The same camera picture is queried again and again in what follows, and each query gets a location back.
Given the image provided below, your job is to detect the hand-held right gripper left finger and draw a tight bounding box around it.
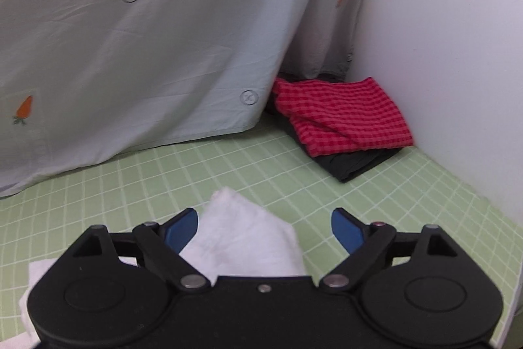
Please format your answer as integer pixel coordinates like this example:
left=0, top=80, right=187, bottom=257
left=74, top=208, right=214, bottom=295

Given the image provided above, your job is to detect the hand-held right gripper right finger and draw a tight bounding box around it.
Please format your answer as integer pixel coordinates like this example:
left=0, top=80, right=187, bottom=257
left=319, top=207, right=458, bottom=295

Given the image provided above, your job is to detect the white garment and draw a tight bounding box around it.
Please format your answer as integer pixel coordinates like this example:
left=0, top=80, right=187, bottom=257
left=18, top=186, right=308, bottom=349

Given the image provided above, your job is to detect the dark folded garment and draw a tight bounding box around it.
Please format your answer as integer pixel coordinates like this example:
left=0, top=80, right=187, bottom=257
left=264, top=73, right=403, bottom=183

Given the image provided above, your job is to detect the red checked folded garment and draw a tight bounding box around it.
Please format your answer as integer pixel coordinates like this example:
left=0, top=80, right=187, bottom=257
left=272, top=77, right=414, bottom=158

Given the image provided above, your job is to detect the pale carrot-print sheet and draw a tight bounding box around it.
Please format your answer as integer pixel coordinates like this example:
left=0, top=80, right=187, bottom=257
left=0, top=0, right=375, bottom=198

